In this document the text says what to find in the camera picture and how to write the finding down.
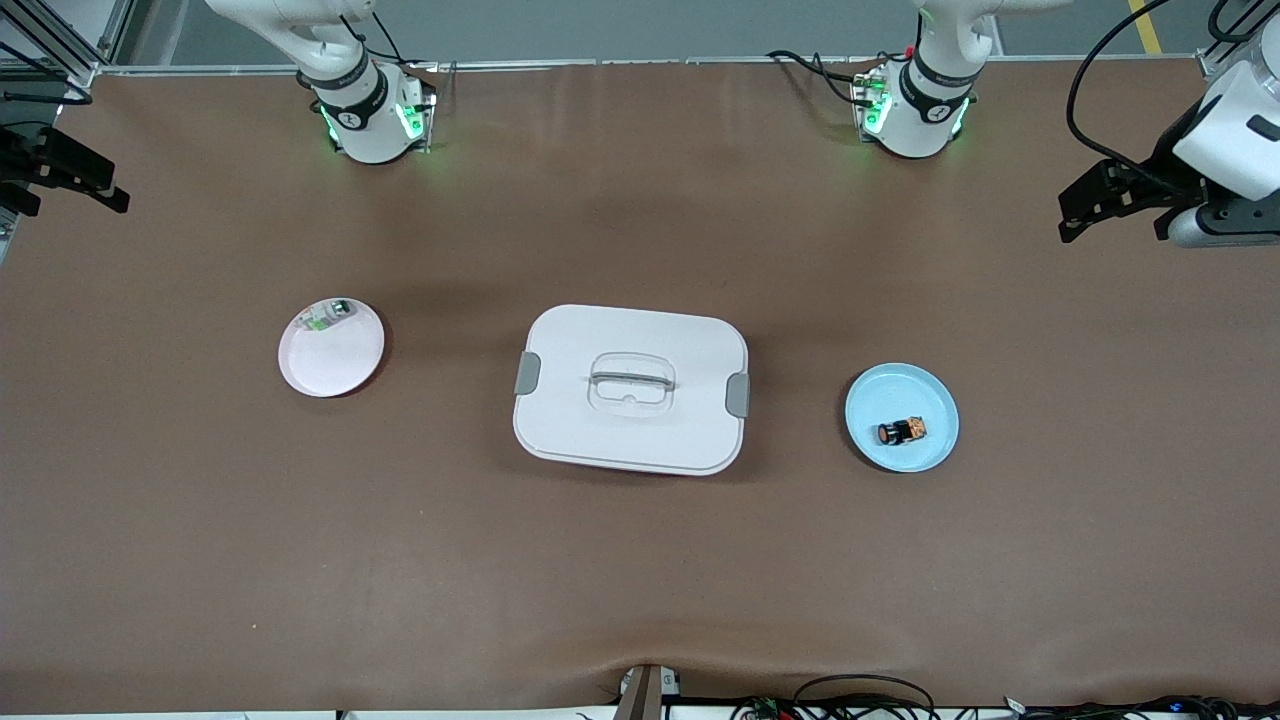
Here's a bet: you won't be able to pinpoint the white lidded storage box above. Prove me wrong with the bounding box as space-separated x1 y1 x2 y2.
512 304 751 477

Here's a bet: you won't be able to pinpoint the pink round plate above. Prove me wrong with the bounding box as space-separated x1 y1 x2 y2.
278 297 387 399

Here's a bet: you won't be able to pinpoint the light blue round plate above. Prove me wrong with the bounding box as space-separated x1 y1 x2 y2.
845 362 960 473

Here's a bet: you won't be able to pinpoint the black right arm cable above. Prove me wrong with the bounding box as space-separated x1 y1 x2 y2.
0 84 94 107

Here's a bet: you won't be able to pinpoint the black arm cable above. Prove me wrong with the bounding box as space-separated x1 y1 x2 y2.
0 84 94 107
1065 0 1201 193

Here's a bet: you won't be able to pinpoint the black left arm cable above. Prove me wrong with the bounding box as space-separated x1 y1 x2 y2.
1065 0 1201 193

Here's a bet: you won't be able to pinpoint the aluminium frame post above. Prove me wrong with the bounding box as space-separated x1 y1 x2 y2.
0 0 143 83
1195 0 1280 81

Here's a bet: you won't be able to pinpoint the white and green switch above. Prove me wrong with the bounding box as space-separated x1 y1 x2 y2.
300 298 359 333

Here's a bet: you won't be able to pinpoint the black power cable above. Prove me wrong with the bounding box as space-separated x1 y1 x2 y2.
767 49 873 107

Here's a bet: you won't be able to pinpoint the black cable bundle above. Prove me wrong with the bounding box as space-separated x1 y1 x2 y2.
1000 694 1280 720

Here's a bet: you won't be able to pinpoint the silver table edge rail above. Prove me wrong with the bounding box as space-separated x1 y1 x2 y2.
95 55 1216 79

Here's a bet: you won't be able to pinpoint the black cable loop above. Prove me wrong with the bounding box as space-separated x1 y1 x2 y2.
793 674 938 720

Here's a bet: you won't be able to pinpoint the tangled coloured wires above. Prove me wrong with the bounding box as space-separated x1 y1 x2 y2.
730 694 801 720

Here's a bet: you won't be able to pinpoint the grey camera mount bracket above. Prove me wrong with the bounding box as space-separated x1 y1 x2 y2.
615 664 682 720

